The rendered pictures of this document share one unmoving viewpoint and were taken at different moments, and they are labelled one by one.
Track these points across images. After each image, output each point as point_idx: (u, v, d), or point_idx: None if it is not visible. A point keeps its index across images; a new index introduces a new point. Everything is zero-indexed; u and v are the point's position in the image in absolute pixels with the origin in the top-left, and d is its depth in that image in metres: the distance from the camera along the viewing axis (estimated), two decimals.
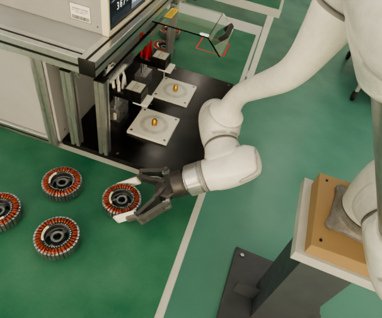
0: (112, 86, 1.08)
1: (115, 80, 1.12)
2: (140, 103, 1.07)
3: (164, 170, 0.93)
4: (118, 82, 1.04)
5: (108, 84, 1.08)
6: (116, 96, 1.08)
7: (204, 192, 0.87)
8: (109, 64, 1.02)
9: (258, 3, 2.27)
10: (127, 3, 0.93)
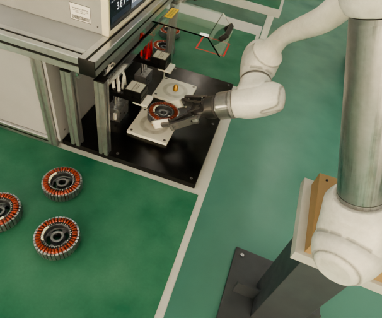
0: (112, 86, 1.08)
1: (115, 80, 1.12)
2: (140, 103, 1.07)
3: (203, 97, 1.09)
4: (118, 82, 1.04)
5: (108, 84, 1.08)
6: (116, 96, 1.08)
7: (229, 117, 1.00)
8: (109, 64, 1.02)
9: (258, 3, 2.27)
10: (127, 3, 0.93)
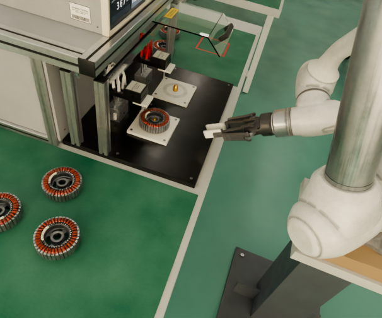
0: (112, 86, 1.08)
1: (115, 80, 1.12)
2: (140, 103, 1.07)
3: (253, 115, 1.08)
4: (118, 82, 1.04)
5: (108, 84, 1.08)
6: (116, 96, 1.08)
7: (287, 135, 0.98)
8: (109, 64, 1.02)
9: (258, 3, 2.27)
10: (127, 3, 0.93)
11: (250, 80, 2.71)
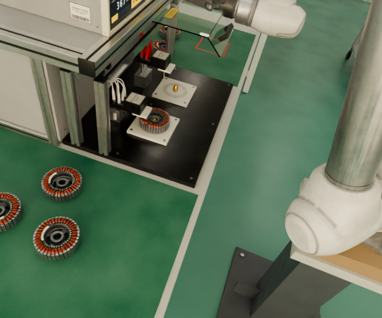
0: (112, 98, 1.11)
1: (115, 91, 1.15)
2: (140, 114, 1.11)
3: None
4: (118, 95, 1.08)
5: (109, 96, 1.12)
6: (116, 108, 1.12)
7: (245, 22, 0.99)
8: None
9: None
10: (127, 3, 0.93)
11: (250, 80, 2.71)
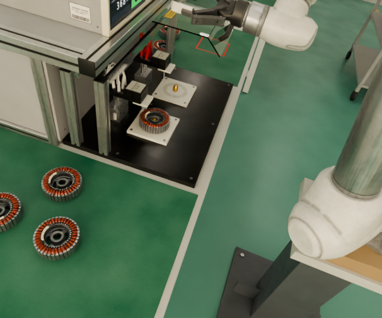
0: (112, 86, 1.08)
1: (115, 80, 1.12)
2: (140, 103, 1.07)
3: None
4: (118, 82, 1.04)
5: (108, 84, 1.08)
6: (116, 96, 1.08)
7: (253, 34, 0.95)
8: (109, 64, 1.02)
9: None
10: (127, 3, 0.93)
11: (250, 80, 2.71)
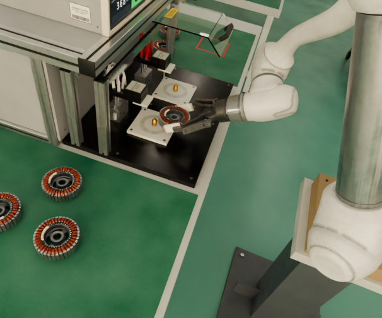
0: (112, 86, 1.08)
1: (115, 80, 1.12)
2: (140, 103, 1.07)
3: (215, 101, 1.09)
4: (118, 82, 1.04)
5: (108, 84, 1.08)
6: (116, 96, 1.08)
7: (241, 120, 1.00)
8: (109, 64, 1.02)
9: (258, 3, 2.27)
10: (127, 3, 0.93)
11: (250, 80, 2.71)
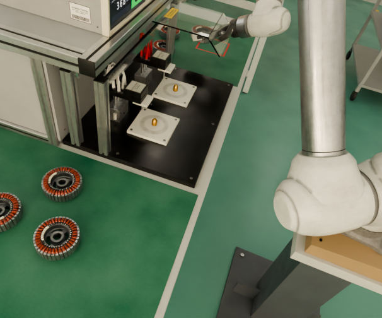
0: (112, 86, 1.08)
1: (115, 80, 1.12)
2: (140, 103, 1.07)
3: None
4: (118, 82, 1.04)
5: (108, 84, 1.08)
6: (116, 96, 1.08)
7: (245, 34, 1.30)
8: (109, 64, 1.02)
9: None
10: (127, 3, 0.93)
11: (250, 80, 2.71)
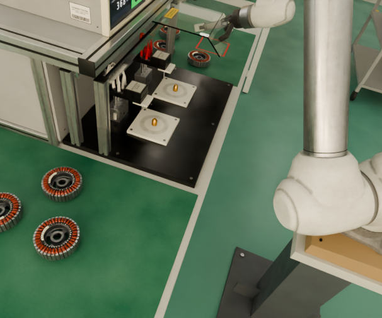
0: (112, 86, 1.08)
1: (115, 80, 1.12)
2: (140, 103, 1.07)
3: None
4: (118, 82, 1.04)
5: (108, 84, 1.08)
6: (116, 96, 1.08)
7: (248, 24, 1.28)
8: (109, 64, 1.02)
9: None
10: (127, 3, 0.93)
11: (250, 80, 2.71)
